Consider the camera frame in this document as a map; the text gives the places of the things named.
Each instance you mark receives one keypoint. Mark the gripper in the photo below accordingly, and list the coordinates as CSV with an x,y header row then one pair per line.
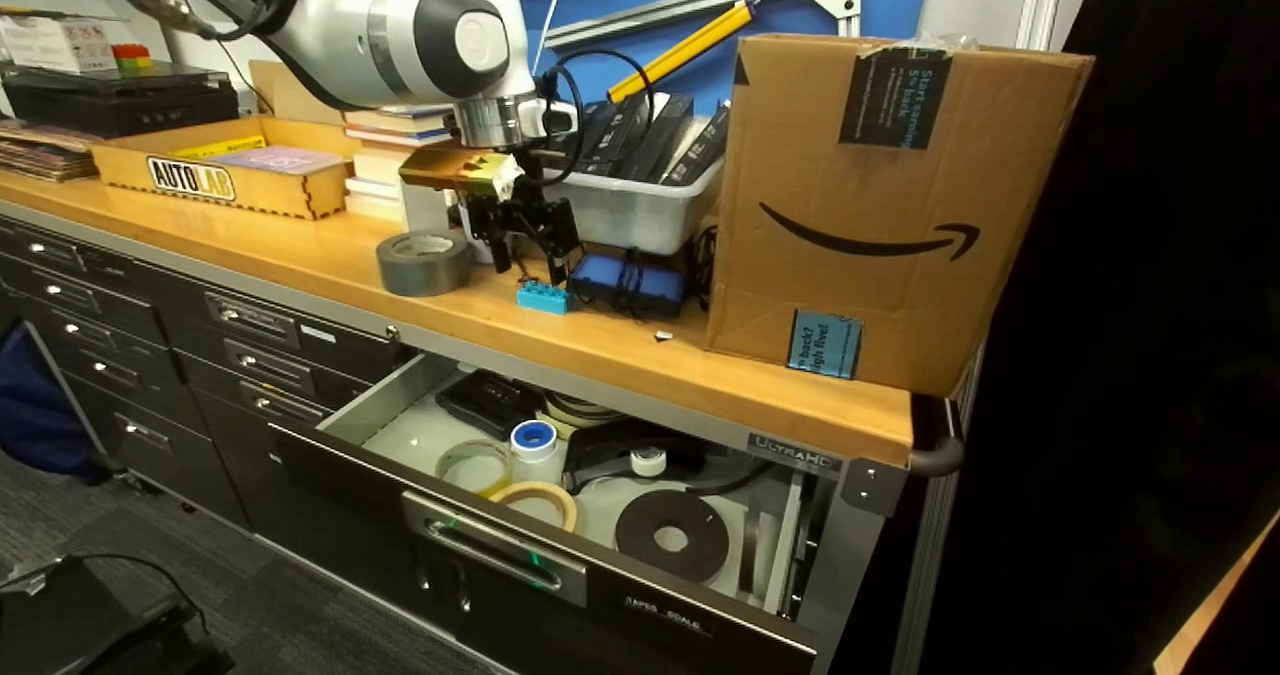
x,y
525,217

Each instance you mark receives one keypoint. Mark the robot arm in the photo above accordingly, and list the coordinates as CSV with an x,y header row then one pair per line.
x,y
350,25

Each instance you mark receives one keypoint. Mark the blue lego brick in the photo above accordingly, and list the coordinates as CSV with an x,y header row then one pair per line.
x,y
542,297

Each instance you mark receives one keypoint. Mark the open drawer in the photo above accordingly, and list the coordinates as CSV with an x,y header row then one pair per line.
x,y
420,425

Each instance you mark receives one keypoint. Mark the closed drawer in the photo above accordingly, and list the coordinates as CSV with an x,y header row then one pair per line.
x,y
110,260
165,390
130,315
340,340
150,350
335,380
190,465
215,385

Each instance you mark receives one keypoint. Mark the white plastic bin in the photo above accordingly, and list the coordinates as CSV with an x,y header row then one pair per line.
x,y
640,213

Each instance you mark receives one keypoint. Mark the black case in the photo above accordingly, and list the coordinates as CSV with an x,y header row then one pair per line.
x,y
485,403

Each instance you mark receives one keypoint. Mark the beige tape roll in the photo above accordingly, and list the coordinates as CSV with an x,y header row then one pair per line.
x,y
580,410

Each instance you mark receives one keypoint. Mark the row of black boxes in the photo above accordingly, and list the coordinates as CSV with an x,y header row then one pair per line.
x,y
650,140

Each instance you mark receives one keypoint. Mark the stack of books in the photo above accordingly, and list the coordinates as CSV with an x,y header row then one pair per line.
x,y
380,165

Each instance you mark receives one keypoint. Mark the white tape roll blue core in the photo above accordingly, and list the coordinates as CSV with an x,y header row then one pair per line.
x,y
535,450

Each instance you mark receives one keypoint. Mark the large black tape roll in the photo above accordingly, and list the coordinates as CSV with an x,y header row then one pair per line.
x,y
610,445

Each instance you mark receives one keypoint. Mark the clear tape roll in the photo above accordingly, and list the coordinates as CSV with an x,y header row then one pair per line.
x,y
455,460

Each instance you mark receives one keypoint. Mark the small white tape roll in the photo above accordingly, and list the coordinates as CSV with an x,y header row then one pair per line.
x,y
648,462

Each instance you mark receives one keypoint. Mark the tan masking tape roll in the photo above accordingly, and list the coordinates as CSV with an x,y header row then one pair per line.
x,y
560,503

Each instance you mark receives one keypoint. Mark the yellow bar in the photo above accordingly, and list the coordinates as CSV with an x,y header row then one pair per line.
x,y
680,50

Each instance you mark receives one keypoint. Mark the purple book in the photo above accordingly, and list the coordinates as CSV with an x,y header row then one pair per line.
x,y
275,160

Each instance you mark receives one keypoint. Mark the cardboard sheet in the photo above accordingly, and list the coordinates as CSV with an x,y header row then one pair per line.
x,y
290,90

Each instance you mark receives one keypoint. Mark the wooden box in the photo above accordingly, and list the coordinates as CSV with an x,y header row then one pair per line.
x,y
230,190

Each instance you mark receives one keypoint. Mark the flat black tape roll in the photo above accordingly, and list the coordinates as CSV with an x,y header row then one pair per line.
x,y
640,540

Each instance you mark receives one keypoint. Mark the yellow book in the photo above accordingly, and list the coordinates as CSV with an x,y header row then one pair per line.
x,y
220,146

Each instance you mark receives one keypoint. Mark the large cardboard box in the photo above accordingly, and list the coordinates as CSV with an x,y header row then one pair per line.
x,y
880,215

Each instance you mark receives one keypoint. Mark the black flat device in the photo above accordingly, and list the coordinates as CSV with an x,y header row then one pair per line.
x,y
120,100

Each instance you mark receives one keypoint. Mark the stack of coloured bricks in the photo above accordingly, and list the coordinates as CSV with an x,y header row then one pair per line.
x,y
131,56

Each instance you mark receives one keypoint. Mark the stack of magazines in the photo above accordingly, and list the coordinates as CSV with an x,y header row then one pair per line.
x,y
45,150

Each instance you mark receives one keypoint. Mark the blue bag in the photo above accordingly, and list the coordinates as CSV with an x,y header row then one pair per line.
x,y
40,405

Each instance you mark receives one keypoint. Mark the white carton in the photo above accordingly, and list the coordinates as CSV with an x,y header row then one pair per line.
x,y
55,43

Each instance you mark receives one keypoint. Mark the black floor device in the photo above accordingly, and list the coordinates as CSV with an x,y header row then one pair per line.
x,y
90,625

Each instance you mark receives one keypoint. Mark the black curtain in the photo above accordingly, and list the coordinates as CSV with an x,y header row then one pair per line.
x,y
1120,305

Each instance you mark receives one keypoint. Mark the grey duct tape roll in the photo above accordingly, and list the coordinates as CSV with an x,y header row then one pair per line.
x,y
425,267

